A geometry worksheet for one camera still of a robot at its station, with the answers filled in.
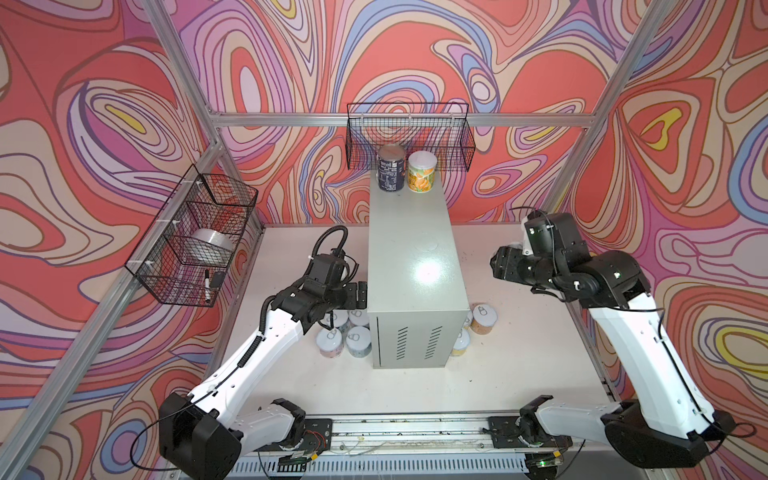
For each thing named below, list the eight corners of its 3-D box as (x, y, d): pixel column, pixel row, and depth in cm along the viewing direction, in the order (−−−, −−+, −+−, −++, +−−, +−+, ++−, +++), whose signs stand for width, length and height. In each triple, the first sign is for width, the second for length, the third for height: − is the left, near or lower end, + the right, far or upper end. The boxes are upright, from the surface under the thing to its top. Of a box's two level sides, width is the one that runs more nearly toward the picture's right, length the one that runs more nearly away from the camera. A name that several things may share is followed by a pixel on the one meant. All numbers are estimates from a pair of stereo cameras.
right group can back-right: (470, 334, 92) (474, 327, 88) (466, 312, 97) (470, 304, 93) (495, 334, 92) (500, 327, 88) (489, 312, 97) (494, 304, 93)
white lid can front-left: (317, 358, 87) (314, 351, 83) (321, 336, 91) (317, 328, 87) (341, 358, 87) (338, 351, 83) (343, 336, 91) (341, 328, 87)
